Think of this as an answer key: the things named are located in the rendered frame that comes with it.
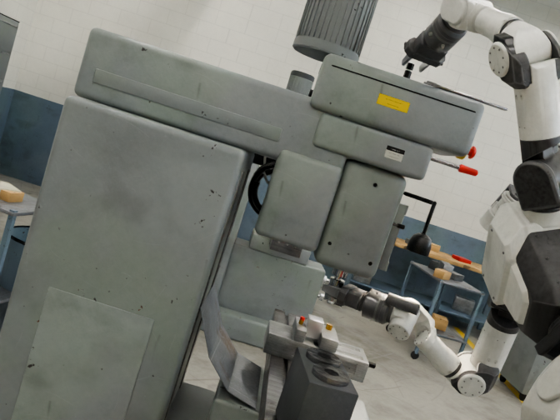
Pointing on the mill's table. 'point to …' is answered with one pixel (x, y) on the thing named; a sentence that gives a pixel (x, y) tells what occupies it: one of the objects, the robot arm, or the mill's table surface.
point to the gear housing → (372, 147)
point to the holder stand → (317, 388)
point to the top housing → (397, 105)
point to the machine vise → (272, 345)
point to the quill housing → (360, 218)
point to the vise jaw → (328, 340)
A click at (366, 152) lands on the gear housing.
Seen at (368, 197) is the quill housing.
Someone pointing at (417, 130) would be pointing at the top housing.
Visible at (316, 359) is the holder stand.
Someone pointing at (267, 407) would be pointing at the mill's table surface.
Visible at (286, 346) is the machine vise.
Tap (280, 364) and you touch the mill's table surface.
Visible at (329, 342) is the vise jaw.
